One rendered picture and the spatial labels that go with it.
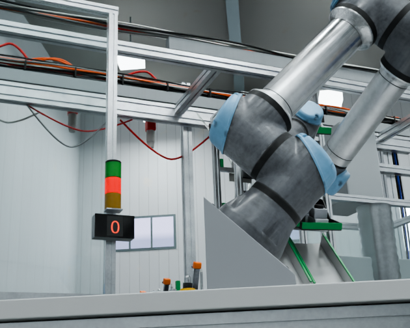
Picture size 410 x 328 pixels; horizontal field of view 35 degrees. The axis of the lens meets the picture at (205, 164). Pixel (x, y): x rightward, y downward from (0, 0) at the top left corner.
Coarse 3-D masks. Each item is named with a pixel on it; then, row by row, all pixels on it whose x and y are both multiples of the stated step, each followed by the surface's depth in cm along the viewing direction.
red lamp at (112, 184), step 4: (112, 176) 199; (108, 180) 199; (112, 180) 199; (116, 180) 199; (120, 180) 201; (108, 184) 199; (112, 184) 198; (116, 184) 199; (120, 184) 200; (108, 188) 198; (112, 188) 198; (116, 188) 198; (120, 188) 200; (108, 192) 198; (112, 192) 198; (116, 192) 198; (120, 192) 200
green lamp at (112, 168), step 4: (108, 164) 201; (112, 164) 201; (116, 164) 201; (120, 164) 202; (108, 168) 200; (112, 168) 200; (116, 168) 201; (120, 168) 202; (108, 172) 200; (112, 172) 200; (116, 172) 200; (120, 172) 202; (108, 176) 200; (116, 176) 200; (120, 176) 201
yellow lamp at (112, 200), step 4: (108, 196) 197; (112, 196) 197; (116, 196) 198; (120, 196) 199; (108, 200) 197; (112, 200) 197; (116, 200) 197; (120, 200) 199; (108, 204) 196; (112, 204) 196; (116, 204) 197; (120, 204) 198; (120, 208) 198
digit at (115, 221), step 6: (108, 216) 194; (114, 216) 195; (108, 222) 194; (114, 222) 194; (120, 222) 195; (108, 228) 193; (114, 228) 194; (120, 228) 194; (108, 234) 192; (114, 234) 193; (120, 234) 194
